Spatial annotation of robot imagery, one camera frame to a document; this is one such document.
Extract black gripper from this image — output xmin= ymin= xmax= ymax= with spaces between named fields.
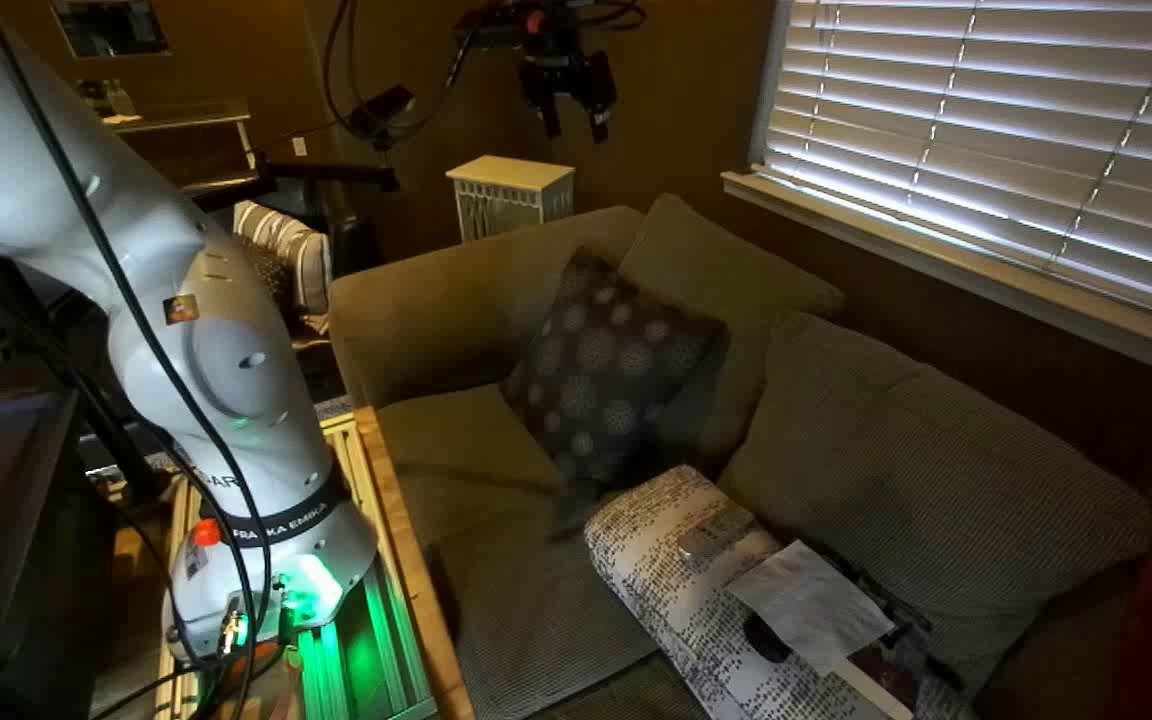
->
xmin=511 ymin=3 xmax=625 ymax=146

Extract striped folded towel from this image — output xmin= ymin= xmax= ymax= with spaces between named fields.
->
xmin=228 ymin=195 xmax=335 ymax=320

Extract black remote control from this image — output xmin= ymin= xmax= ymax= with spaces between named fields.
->
xmin=742 ymin=613 xmax=801 ymax=668

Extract dark floral throw pillow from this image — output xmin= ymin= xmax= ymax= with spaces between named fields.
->
xmin=499 ymin=245 xmax=733 ymax=492

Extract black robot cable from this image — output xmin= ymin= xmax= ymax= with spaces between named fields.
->
xmin=0 ymin=0 xmax=277 ymax=672

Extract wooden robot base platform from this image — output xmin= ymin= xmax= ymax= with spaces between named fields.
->
xmin=154 ymin=405 xmax=479 ymax=720

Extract grey fabric sofa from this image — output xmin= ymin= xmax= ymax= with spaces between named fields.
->
xmin=323 ymin=190 xmax=1152 ymax=720

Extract dark red magazine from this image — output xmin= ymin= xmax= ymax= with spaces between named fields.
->
xmin=823 ymin=636 xmax=956 ymax=720

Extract framed wall picture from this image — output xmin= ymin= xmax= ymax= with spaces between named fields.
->
xmin=47 ymin=0 xmax=172 ymax=61

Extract white window sill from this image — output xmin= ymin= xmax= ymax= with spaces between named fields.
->
xmin=716 ymin=167 xmax=1152 ymax=392

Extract black camera on stand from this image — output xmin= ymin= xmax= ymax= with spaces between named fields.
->
xmin=343 ymin=82 xmax=420 ymax=143

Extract white wall shelf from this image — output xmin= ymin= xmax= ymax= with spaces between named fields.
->
xmin=96 ymin=107 xmax=263 ymax=195

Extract white black-dotted pillow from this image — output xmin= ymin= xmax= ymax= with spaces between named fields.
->
xmin=579 ymin=460 xmax=979 ymax=720

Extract silver remote control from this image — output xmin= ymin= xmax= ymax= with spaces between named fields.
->
xmin=671 ymin=499 xmax=760 ymax=571

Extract small grey sofa back cushion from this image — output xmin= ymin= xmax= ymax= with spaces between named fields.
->
xmin=613 ymin=190 xmax=850 ymax=472

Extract white cloth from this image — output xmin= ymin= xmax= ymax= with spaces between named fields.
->
xmin=723 ymin=536 xmax=898 ymax=679

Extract white window blinds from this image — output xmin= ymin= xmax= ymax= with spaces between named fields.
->
xmin=750 ymin=0 xmax=1152 ymax=335

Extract small olive back cushion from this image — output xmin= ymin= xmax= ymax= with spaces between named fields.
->
xmin=716 ymin=313 xmax=1152 ymax=696

